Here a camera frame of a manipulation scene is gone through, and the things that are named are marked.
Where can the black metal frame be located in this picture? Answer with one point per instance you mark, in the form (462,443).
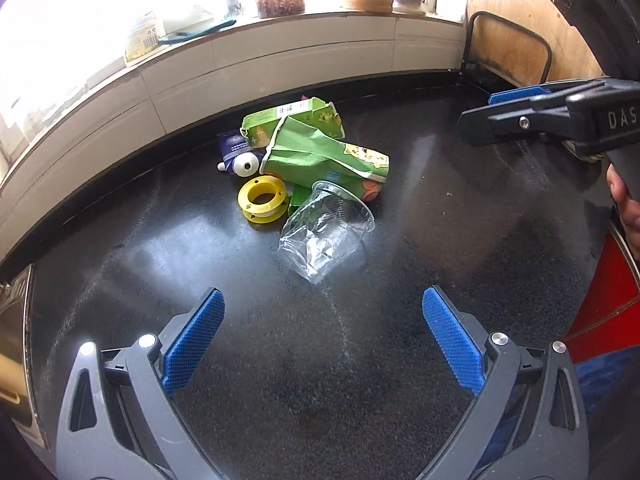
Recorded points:
(547,55)

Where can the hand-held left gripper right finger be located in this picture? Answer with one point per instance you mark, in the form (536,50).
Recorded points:
(452,340)

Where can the person's right hand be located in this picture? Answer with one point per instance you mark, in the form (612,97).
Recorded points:
(629,215)

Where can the small green wrapper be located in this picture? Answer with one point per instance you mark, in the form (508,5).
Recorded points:
(300,195)

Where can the purple tube with white cap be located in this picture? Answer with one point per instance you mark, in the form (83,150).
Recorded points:
(232,147)

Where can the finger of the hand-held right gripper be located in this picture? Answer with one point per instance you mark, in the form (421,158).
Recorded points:
(505,122)
(517,96)

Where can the yellow plastic spool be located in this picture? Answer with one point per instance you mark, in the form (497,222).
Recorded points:
(262,200)

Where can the jar of dried food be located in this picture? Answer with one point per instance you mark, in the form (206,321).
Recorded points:
(280,5)

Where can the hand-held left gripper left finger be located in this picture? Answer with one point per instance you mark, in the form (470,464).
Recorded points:
(192,340)

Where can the green paper bag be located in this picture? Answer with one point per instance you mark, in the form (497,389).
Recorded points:
(310,152)

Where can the clear plastic cup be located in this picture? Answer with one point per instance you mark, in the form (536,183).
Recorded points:
(325,240)

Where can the green cardboard carton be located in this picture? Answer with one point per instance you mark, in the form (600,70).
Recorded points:
(280,117)

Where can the yellow labelled packet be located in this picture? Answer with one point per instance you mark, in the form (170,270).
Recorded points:
(142,40)

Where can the plywood board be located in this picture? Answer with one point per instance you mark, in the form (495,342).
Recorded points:
(515,0)

